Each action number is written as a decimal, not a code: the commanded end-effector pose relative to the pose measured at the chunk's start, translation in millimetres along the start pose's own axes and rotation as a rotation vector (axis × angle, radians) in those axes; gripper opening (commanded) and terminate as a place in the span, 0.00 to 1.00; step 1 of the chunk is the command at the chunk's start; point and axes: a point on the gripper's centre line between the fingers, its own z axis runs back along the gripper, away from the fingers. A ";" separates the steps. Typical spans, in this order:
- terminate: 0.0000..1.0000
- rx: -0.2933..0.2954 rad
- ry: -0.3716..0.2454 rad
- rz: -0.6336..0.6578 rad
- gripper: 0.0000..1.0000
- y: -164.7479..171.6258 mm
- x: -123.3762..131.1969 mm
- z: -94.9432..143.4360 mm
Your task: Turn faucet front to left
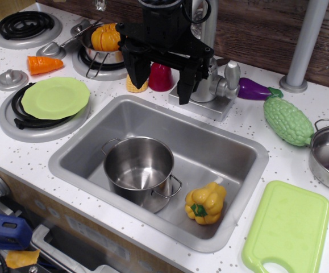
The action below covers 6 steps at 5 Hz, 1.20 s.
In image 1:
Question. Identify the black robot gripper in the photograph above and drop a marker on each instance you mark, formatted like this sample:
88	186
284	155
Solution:
165	37

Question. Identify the silver toy faucet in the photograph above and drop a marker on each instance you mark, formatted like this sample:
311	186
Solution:
216	94

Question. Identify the red toy cup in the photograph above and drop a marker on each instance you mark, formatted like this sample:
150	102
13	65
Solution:
160	78

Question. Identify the yellow toy corn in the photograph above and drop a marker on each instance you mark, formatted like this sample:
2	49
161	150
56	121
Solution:
132	88

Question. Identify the small steel pot on burner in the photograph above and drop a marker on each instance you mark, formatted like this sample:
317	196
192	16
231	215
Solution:
98	56

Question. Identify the orange toy pumpkin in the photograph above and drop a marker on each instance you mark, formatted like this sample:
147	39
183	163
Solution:
106	38

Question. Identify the black coil burner under pot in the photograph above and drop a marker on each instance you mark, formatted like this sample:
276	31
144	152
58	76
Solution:
82	55

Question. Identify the purple toy eggplant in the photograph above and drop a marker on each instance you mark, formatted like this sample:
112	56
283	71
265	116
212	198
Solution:
250	90

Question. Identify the stainless steel sink basin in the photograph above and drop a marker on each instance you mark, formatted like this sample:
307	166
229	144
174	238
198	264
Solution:
202	154

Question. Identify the stainless steel pot in sink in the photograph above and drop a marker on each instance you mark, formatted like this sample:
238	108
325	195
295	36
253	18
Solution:
140	169

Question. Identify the light green plastic plate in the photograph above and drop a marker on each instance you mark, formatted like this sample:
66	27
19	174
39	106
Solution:
55	98

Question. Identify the grey stove knob back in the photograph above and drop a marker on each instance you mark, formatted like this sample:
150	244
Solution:
52	50

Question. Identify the grey stove knob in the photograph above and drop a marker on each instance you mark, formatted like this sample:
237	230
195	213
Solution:
52	50
12	80

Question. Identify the orange toy carrot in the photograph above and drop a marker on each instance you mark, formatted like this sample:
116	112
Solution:
41	64

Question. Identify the grey vertical pole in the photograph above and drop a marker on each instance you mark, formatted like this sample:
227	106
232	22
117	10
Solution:
294	81

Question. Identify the green toy bitter gourd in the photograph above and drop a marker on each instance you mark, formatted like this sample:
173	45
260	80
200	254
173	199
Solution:
288	122

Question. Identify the yellow toy bell pepper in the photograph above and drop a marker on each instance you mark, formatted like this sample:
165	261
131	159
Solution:
205	205

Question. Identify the black coil burner under plate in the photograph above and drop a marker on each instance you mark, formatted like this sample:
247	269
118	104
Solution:
24	120

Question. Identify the black coil burner top left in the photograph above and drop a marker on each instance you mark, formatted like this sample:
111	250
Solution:
25	24

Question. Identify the grey stove knob front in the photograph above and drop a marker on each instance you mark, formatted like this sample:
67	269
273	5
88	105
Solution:
12	80

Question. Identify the steel pot at right edge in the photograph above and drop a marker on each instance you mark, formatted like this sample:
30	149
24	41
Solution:
319	151

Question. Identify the light green cutting board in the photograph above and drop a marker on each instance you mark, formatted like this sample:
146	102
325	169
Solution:
289	229

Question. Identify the blue clamp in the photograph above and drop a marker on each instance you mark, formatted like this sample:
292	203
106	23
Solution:
15	233

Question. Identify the yellow tape piece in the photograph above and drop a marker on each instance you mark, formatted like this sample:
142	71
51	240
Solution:
21	258

